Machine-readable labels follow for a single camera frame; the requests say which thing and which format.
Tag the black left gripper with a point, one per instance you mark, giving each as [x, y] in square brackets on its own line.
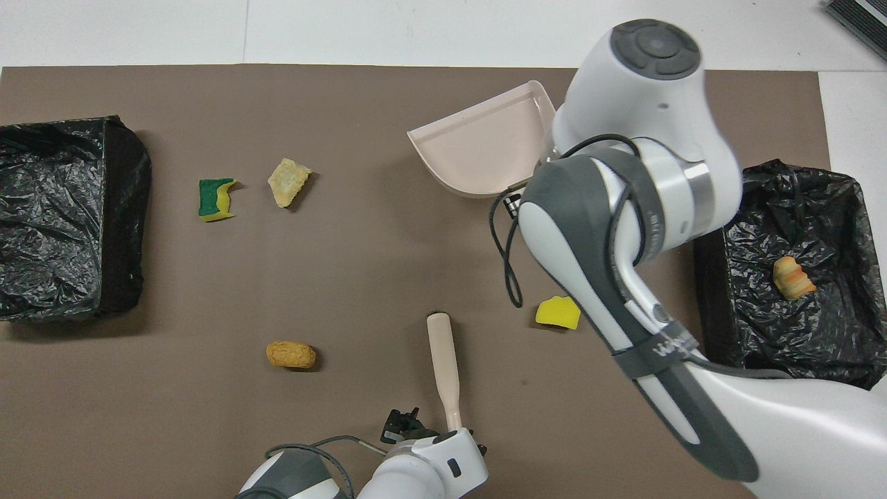
[405, 426]

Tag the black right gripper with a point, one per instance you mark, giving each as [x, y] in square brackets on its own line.
[513, 205]

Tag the beige plastic dustpan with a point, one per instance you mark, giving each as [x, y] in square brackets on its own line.
[478, 145]

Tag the beige hand brush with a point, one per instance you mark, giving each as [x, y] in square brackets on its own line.
[443, 360]

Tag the yellow sponge piece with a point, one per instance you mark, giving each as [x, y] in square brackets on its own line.
[558, 313]

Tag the brown oval bread roll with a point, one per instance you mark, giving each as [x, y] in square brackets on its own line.
[291, 355]

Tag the pale bread chunk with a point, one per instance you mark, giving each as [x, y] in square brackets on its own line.
[285, 181]

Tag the green and yellow sponge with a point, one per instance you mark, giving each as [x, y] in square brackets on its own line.
[210, 197]

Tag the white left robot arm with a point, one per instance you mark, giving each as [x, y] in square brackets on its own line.
[423, 471]

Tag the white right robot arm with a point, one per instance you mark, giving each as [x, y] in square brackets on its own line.
[693, 173]

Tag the open bin with black bag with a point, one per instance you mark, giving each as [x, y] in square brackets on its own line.
[818, 333]

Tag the bin covered by black bag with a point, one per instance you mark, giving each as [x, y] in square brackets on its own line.
[55, 222]

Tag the brown table mat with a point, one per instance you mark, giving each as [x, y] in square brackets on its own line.
[277, 277]

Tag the striped croissant piece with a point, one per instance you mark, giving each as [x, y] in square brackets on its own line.
[793, 278]

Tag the dark ribbed box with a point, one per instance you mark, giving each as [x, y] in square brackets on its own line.
[863, 17]

